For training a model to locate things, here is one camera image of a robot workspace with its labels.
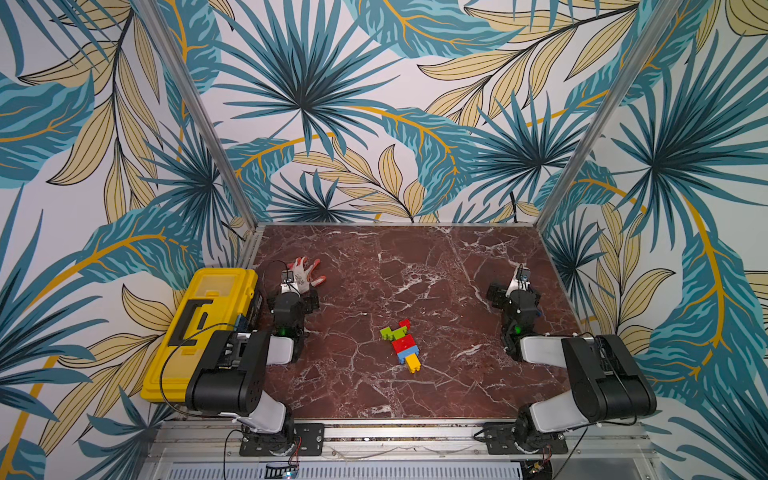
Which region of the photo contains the orange 2x2 lego brick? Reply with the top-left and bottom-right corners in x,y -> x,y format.
405,355 -> 421,374

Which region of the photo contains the blue 2x4 lego brick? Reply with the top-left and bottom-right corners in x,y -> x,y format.
397,346 -> 419,364

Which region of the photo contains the aluminium front rail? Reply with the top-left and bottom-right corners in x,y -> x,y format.
146,418 -> 658,464

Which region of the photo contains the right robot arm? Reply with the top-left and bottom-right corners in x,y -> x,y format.
486,283 -> 657,442

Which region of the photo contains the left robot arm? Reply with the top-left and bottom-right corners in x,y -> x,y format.
184,288 -> 319,438

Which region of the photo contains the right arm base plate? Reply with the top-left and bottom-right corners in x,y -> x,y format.
473,422 -> 569,455

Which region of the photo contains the green 2x4 lego brick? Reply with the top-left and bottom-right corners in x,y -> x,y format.
387,326 -> 408,341

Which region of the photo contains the red 2x4 lego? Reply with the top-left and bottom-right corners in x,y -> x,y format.
392,334 -> 416,353
393,338 -> 419,358

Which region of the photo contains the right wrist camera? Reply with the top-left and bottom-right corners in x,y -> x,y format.
514,265 -> 531,290

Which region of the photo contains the yellow toolbox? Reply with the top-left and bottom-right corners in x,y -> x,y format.
140,268 -> 262,403

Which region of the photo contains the white red work glove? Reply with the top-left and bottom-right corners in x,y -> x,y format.
288,256 -> 327,295

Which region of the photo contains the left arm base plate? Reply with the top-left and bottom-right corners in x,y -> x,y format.
239,423 -> 325,457

